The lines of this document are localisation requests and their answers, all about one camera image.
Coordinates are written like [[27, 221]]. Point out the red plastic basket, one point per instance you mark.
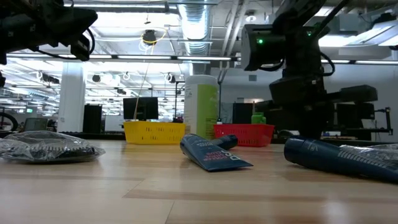
[[242, 135]]

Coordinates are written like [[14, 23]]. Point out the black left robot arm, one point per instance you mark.
[[7, 31]]

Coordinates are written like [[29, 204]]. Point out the black monitor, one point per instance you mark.
[[143, 109]]

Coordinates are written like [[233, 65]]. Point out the dark blue squeeze tube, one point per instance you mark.
[[211, 155]]

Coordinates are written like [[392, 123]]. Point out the large dark blue bottle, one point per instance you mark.
[[326, 157]]

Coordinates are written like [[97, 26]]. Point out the gray office chair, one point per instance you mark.
[[35, 124]]

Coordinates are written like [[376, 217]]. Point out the bicycle wheel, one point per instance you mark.
[[15, 119]]

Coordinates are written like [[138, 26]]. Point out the silver ventilation duct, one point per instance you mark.
[[196, 25]]

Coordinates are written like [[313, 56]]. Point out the white pillar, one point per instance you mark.
[[71, 102]]

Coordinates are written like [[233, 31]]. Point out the yellow plastic basket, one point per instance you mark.
[[152, 133]]

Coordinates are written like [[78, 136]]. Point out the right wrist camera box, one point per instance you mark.
[[261, 46]]

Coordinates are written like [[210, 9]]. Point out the black partition screen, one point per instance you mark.
[[242, 113]]

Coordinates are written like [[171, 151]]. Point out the small green printed bottle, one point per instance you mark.
[[258, 119]]

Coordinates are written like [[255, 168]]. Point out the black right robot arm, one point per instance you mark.
[[298, 46]]

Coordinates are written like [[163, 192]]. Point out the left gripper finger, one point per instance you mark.
[[74, 16], [71, 31]]

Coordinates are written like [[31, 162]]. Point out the white green wipes canister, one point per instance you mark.
[[202, 109]]

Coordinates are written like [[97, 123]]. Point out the long ceiling light strip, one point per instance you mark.
[[202, 58]]

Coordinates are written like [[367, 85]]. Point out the black ceiling device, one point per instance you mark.
[[149, 37]]

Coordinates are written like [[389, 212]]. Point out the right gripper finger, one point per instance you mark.
[[318, 121], [305, 121]]

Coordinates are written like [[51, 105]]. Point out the black cabinet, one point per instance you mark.
[[92, 119]]

